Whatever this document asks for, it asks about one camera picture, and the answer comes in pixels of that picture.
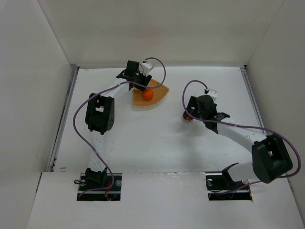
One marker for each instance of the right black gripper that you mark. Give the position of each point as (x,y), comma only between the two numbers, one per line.
(193,109)

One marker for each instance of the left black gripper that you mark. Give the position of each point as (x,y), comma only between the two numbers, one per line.
(141,82)

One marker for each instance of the dark red fake apple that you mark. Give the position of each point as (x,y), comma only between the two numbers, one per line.
(186,116)

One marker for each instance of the orange fake fruit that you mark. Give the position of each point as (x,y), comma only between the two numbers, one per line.
(148,94)

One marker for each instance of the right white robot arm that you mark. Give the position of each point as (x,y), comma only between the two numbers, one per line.
(270,158)

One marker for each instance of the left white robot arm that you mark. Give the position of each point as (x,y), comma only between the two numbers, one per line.
(100,112)

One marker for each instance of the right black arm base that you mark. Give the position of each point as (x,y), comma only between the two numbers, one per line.
(222,181)

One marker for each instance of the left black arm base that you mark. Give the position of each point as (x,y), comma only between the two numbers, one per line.
(97,180)

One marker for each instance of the woven orange fruit bowl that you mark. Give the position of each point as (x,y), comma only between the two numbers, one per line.
(159,94)

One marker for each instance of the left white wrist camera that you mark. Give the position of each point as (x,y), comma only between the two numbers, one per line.
(145,68)

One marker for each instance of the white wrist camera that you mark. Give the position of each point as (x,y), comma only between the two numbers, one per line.
(212,93)
(145,68)

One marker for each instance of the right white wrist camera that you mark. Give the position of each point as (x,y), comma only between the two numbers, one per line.
(212,93)

